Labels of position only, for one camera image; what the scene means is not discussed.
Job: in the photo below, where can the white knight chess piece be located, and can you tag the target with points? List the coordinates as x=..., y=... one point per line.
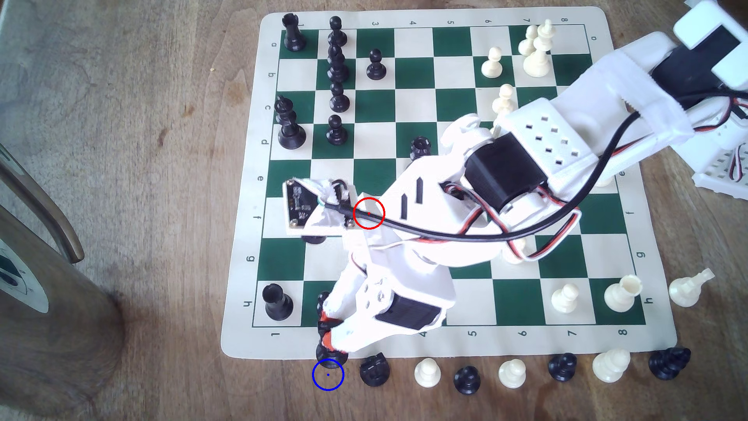
x=609, y=367

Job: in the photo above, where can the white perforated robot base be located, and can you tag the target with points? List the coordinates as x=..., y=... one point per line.
x=722, y=178

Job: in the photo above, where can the black rook chess piece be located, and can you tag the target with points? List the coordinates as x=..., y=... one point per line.
x=293, y=38
x=278, y=307

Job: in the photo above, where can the black knight chess piece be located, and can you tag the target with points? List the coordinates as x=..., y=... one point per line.
x=374, y=373
x=331, y=354

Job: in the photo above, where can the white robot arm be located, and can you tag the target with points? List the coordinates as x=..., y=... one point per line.
x=584, y=99

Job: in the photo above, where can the white rook chess piece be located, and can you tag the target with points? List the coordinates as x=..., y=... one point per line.
x=619, y=298

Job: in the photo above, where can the white king chess piece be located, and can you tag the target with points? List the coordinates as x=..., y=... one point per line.
x=536, y=64

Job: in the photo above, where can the green and cream chess mat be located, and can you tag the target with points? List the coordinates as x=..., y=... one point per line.
x=584, y=345

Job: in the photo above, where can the black bishop chess piece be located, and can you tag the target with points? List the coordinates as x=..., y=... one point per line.
x=667, y=363
x=338, y=70

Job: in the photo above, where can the black pawn chess piece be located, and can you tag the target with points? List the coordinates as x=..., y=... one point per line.
x=339, y=102
x=376, y=70
x=467, y=381
x=336, y=135
x=337, y=35
x=562, y=368
x=322, y=300

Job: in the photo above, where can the black king chess piece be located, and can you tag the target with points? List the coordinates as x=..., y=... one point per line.
x=290, y=135

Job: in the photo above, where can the gripper camera circuit board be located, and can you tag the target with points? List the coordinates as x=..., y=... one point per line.
x=301, y=202

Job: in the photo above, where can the white pawn chess piece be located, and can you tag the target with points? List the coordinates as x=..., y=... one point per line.
x=511, y=375
x=512, y=259
x=502, y=100
x=492, y=69
x=563, y=301
x=528, y=44
x=427, y=375

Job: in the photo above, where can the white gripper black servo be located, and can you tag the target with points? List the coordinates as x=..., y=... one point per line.
x=411, y=315

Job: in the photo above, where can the black queen chess piece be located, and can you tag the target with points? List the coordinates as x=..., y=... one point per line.
x=421, y=147

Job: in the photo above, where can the brown wooden chair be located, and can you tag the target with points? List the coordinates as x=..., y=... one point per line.
x=58, y=327

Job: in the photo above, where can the white bishop chess piece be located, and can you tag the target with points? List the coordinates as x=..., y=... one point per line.
x=683, y=290

